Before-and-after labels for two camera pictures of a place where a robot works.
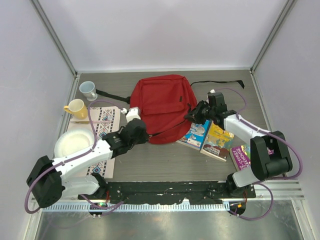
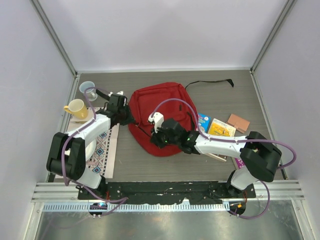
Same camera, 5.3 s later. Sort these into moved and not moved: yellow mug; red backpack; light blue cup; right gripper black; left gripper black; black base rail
Moved: red backpack; right gripper black; left gripper black
Not moved: black base rail; light blue cup; yellow mug
